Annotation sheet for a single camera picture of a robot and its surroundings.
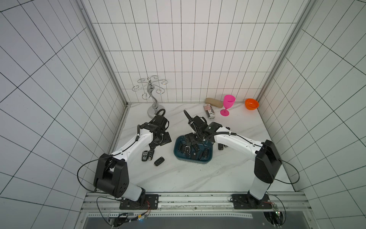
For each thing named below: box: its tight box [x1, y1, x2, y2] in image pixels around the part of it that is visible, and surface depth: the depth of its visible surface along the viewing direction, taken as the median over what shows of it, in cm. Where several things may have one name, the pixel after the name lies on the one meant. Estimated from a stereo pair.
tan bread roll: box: [205, 97, 224, 108], surface depth 123 cm
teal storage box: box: [173, 134, 214, 165], surface depth 91 cm
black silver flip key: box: [147, 148, 155, 161], surface depth 91 cm
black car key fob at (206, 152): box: [202, 147, 210, 158], surface depth 91 cm
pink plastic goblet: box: [219, 94, 236, 117], surface depth 106 cm
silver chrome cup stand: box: [132, 75, 169, 119], surface depth 94 cm
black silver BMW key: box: [141, 150, 149, 162], surface depth 89 cm
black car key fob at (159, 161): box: [153, 156, 165, 167], surface depth 88 cm
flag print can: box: [203, 103, 216, 120], surface depth 112 cm
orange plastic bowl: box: [244, 98, 260, 111], surface depth 116 cm
